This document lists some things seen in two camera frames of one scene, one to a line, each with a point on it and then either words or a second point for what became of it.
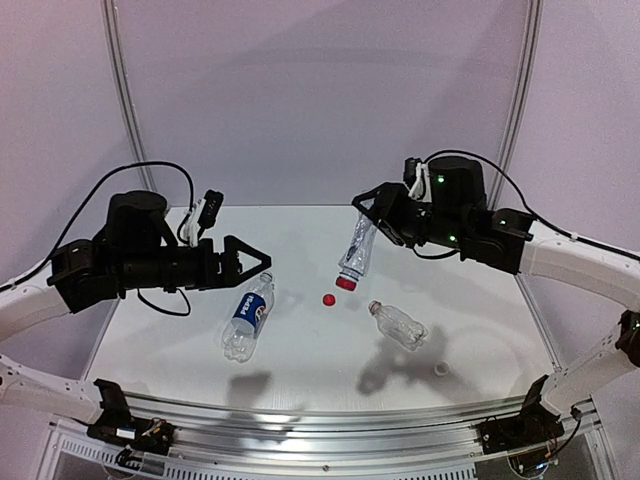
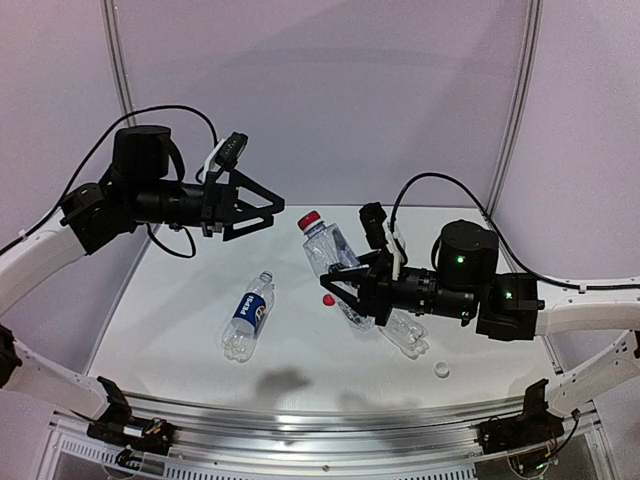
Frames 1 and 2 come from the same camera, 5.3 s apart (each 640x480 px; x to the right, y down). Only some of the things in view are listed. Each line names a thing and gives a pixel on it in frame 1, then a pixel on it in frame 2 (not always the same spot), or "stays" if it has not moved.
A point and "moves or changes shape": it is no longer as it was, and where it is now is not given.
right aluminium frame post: [524, 92] stays
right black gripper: [396, 215] -> [380, 288]
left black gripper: [220, 265] -> [215, 204]
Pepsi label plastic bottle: [239, 338] stays
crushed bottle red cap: [346, 284] moves or changes shape
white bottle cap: [441, 368] stays
